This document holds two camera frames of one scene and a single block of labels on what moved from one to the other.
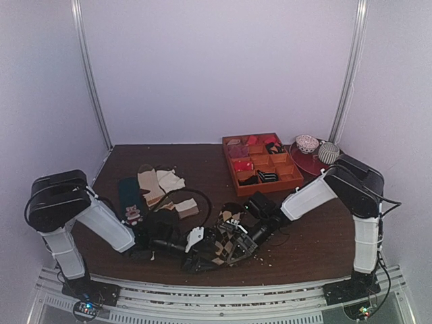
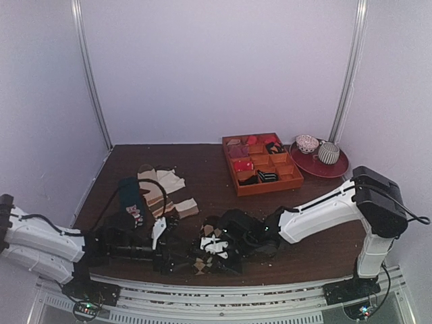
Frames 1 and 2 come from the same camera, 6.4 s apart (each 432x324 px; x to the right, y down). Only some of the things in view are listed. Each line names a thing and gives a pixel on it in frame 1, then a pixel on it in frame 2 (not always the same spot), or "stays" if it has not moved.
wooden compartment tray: (260, 163) stays
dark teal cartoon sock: (129, 200) stays
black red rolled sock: (273, 148) stays
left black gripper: (194, 266) to (164, 265)
